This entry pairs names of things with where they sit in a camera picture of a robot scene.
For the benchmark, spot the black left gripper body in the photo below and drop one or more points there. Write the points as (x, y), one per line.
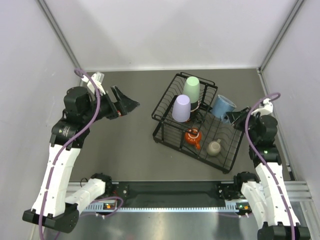
(107, 108)

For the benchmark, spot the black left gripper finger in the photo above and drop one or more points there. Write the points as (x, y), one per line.
(127, 105)
(116, 92)

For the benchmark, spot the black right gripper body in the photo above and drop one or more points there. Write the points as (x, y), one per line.
(240, 124)

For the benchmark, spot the blue ceramic mug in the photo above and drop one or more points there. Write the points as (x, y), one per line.
(221, 106)

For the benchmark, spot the beige ceramic mug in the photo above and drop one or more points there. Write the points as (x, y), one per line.
(214, 148)

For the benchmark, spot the green plastic cup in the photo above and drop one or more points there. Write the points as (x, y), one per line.
(192, 89)

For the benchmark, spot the lavender plastic cup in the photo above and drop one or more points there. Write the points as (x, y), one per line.
(181, 108)

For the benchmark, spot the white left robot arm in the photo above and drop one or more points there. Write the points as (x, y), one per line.
(53, 209)

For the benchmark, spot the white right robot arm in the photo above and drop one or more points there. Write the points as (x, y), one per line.
(265, 189)

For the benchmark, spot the black patterned mug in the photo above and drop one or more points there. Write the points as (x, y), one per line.
(194, 107)

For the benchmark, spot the orange patterned teapot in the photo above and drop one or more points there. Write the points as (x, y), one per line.
(193, 137)

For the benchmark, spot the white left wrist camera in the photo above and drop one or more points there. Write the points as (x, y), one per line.
(97, 78)

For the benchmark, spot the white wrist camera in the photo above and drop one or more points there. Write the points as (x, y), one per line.
(97, 78)
(265, 108)

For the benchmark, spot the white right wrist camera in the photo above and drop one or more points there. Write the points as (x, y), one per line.
(265, 108)

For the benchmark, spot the black wire dish rack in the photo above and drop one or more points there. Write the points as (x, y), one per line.
(172, 133)

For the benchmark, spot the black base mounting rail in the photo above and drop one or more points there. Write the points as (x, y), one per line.
(171, 197)

